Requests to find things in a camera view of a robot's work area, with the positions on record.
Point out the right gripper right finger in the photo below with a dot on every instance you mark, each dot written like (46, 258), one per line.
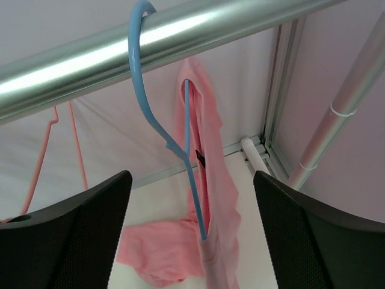
(314, 245)

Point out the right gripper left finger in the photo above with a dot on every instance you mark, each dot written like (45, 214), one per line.
(70, 244)

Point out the pink hanger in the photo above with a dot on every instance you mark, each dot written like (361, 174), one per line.
(41, 161)

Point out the pink garment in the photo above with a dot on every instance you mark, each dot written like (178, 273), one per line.
(167, 252)

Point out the metal clothes rack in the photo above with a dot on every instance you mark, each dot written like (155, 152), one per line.
(233, 40)

